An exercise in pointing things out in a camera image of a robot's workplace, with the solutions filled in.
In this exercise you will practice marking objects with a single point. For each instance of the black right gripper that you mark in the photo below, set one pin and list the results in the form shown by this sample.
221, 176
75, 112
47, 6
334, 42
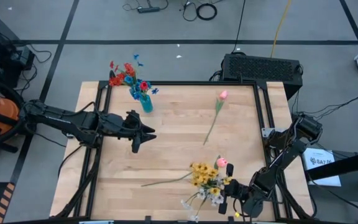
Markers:
239, 194

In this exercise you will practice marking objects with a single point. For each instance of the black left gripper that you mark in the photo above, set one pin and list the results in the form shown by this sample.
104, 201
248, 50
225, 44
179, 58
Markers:
117, 127

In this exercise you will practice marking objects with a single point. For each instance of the pink artificial tulip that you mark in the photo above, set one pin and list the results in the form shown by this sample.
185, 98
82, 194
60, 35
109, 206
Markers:
223, 95
222, 162

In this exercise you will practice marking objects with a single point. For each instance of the yellow artificial flower bunch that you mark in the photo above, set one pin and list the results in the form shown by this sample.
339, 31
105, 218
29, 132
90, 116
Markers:
202, 174

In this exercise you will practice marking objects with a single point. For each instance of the red poppy flower bunch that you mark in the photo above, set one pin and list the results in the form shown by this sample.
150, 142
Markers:
129, 69

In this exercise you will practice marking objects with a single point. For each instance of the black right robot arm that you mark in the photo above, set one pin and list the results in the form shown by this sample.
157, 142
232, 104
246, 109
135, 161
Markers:
291, 149

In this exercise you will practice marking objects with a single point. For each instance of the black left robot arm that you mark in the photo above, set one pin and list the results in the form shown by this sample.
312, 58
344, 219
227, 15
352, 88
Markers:
57, 119

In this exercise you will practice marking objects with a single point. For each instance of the teal glass vase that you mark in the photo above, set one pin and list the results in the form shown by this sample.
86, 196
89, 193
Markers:
147, 105

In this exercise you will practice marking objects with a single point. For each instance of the white artificial flower bunch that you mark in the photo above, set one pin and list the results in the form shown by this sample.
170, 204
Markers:
217, 199

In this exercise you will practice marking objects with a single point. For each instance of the blue artificial flower bunch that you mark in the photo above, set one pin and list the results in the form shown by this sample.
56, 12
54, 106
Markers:
137, 95

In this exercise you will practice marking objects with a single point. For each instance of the white booklet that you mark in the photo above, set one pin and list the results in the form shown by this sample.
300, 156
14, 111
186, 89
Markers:
322, 168

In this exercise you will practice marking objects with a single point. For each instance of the black stand beam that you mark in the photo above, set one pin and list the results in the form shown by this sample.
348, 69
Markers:
343, 166

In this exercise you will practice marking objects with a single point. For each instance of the black power strip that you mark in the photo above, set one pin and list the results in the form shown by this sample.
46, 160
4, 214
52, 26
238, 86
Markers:
148, 9

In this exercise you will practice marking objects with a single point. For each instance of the black computer case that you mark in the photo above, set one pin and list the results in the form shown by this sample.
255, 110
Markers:
259, 68

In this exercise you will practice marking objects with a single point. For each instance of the black table frame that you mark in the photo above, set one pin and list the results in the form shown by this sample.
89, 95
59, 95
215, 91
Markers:
182, 83

